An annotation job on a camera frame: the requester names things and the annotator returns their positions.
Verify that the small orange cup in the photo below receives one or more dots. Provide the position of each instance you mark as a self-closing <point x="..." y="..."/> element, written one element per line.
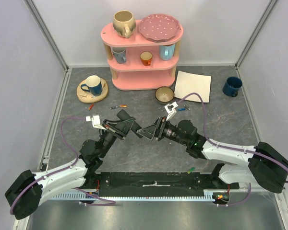
<point x="146" y="58"/>

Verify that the black remote control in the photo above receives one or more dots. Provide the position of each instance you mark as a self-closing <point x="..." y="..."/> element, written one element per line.
<point x="129" y="122"/>

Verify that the teal mug cream inside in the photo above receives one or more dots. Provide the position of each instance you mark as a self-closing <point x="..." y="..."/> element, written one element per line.
<point x="92" y="85"/>

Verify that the grey blue mug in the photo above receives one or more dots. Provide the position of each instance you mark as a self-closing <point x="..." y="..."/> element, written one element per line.
<point x="119" y="54"/>

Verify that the white square plate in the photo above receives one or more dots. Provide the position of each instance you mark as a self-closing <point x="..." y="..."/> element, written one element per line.
<point x="188" y="83"/>

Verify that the brown ceramic bowl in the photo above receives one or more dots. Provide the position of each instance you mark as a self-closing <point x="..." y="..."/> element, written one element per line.
<point x="164" y="95"/>

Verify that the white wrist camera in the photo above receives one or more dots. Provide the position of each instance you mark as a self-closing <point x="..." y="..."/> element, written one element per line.
<point x="171" y="110"/>
<point x="95" y="121"/>

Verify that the beige ceramic mug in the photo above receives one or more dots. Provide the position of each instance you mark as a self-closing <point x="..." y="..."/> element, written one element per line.
<point x="124" y="23"/>

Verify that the white slotted cable duct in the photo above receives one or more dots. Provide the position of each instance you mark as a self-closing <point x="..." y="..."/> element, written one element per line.
<point x="75" y="195"/>

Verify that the pink three-tier shelf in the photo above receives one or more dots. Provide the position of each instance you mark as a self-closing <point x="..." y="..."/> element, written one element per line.
<point x="143" y="69"/>

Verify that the dark blue mug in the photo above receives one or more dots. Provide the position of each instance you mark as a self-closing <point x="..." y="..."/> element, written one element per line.
<point x="232" y="86"/>

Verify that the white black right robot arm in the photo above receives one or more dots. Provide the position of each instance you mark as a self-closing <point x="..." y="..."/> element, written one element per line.
<point x="260" y="164"/>

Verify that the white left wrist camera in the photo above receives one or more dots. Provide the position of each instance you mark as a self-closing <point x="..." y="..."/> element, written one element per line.
<point x="95" y="121"/>

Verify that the light blue mug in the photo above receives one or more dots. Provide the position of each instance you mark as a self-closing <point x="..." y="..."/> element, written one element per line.
<point x="166" y="52"/>

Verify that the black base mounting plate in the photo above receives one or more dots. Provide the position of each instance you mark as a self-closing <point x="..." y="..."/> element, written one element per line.
<point x="119" y="179"/>

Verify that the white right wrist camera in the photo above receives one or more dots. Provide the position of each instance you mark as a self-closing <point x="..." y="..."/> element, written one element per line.
<point x="171" y="110"/>

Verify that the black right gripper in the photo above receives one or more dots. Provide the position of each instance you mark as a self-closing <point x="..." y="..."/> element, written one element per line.
<point x="160" y="128"/>

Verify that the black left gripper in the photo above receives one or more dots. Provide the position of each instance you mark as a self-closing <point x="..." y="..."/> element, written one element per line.
<point x="117" y="128"/>

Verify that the pink polka dot plate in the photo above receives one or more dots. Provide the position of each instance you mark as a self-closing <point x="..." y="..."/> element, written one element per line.
<point x="159" y="27"/>

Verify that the round beige patterned plate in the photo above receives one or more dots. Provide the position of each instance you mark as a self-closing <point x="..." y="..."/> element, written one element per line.
<point x="87" y="97"/>

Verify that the green yellow battery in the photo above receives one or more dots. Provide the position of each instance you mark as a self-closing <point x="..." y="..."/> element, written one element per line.
<point x="190" y="170"/>

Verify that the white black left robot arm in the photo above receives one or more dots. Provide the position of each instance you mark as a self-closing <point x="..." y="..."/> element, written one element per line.
<point x="32" y="189"/>

